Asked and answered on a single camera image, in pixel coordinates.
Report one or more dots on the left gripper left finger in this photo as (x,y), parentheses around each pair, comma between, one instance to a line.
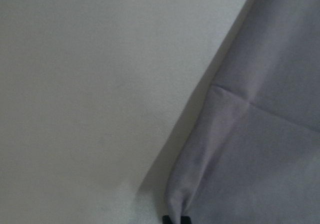
(166,220)

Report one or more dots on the dark brown t-shirt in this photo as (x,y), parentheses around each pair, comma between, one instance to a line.
(253,155)

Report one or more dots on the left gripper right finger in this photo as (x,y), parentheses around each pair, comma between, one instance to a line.
(185,220)

